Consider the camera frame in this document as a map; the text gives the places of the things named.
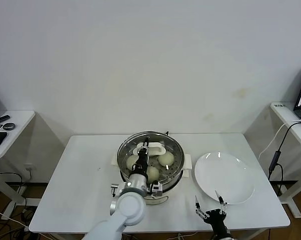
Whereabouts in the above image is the white steamed baozi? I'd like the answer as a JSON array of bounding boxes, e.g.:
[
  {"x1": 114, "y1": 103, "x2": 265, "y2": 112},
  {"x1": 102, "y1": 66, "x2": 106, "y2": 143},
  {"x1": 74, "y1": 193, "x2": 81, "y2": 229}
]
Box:
[
  {"x1": 146, "y1": 166, "x2": 160, "y2": 181},
  {"x1": 125, "y1": 156, "x2": 139, "y2": 171},
  {"x1": 157, "y1": 152, "x2": 176, "y2": 166}
]

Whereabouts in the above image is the white floor cable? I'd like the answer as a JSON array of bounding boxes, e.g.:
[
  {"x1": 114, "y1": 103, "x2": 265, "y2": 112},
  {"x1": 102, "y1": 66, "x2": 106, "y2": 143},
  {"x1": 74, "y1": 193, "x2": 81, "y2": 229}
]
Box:
[{"x1": 0, "y1": 206, "x2": 29, "y2": 229}]

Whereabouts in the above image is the white electric cooker pot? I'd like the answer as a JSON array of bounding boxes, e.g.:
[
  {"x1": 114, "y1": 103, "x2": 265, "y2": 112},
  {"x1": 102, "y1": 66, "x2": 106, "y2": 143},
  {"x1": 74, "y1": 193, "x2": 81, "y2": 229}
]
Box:
[{"x1": 111, "y1": 152, "x2": 193, "y2": 206}]

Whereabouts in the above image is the steel perforated steamer basket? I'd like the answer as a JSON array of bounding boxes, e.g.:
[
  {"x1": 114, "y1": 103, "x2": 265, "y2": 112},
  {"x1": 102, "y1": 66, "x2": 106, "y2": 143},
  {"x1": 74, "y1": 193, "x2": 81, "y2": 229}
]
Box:
[{"x1": 116, "y1": 131, "x2": 186, "y2": 187}]

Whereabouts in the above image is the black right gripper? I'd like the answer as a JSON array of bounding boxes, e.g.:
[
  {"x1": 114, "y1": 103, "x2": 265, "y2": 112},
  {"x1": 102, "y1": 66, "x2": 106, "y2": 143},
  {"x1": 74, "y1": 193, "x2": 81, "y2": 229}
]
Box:
[{"x1": 194, "y1": 189, "x2": 231, "y2": 236}]

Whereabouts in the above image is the white work table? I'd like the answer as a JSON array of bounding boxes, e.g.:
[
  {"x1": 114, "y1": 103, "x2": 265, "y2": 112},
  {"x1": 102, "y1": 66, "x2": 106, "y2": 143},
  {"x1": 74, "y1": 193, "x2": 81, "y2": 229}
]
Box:
[{"x1": 29, "y1": 133, "x2": 291, "y2": 240}]

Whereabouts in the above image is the black floor cable loop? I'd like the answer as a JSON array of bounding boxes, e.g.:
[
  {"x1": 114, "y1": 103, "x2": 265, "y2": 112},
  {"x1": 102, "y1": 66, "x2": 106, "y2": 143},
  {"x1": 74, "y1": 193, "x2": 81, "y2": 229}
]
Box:
[{"x1": 0, "y1": 171, "x2": 25, "y2": 187}]

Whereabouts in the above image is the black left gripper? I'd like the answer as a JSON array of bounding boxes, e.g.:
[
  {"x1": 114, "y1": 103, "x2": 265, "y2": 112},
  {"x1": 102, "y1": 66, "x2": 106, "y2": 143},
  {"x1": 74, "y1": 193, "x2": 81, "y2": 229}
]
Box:
[{"x1": 133, "y1": 136, "x2": 151, "y2": 176}]

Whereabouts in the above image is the white round plate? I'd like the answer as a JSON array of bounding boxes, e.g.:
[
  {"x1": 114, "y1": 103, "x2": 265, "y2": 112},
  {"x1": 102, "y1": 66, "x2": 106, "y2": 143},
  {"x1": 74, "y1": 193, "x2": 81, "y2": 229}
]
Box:
[{"x1": 194, "y1": 151, "x2": 256, "y2": 205}]

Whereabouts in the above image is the black cable with adapter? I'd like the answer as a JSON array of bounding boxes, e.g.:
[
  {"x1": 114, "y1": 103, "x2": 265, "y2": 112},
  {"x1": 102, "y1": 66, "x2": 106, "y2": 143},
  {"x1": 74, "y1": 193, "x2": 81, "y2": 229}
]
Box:
[{"x1": 267, "y1": 121, "x2": 301, "y2": 198}]

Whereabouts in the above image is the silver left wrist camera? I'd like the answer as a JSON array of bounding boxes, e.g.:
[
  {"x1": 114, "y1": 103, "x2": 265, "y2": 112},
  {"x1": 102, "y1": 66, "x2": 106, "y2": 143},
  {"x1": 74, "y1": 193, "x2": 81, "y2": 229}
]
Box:
[{"x1": 150, "y1": 181, "x2": 164, "y2": 198}]

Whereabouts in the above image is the white side desk with cables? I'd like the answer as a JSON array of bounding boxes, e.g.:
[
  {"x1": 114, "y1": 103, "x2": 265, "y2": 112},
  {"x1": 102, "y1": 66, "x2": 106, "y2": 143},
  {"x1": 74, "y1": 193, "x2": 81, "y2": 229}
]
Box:
[{"x1": 270, "y1": 102, "x2": 301, "y2": 220}]

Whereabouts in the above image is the round glass pot lid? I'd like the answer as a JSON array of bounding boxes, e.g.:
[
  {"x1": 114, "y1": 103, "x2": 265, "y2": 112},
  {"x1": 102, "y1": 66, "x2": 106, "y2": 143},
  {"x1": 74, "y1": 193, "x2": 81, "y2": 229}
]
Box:
[{"x1": 116, "y1": 131, "x2": 184, "y2": 181}]

